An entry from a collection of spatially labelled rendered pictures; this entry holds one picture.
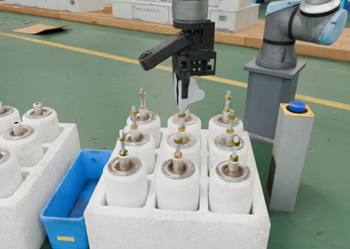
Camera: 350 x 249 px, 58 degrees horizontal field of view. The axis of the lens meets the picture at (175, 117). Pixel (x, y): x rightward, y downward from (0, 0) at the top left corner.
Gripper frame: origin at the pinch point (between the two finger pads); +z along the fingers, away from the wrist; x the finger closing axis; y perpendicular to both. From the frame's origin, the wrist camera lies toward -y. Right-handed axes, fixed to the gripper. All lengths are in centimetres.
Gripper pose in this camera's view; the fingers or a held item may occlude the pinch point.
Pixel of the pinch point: (179, 107)
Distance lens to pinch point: 74.8
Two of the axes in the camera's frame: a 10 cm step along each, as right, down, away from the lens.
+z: 0.0, 8.9, 4.5
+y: 9.7, -1.2, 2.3
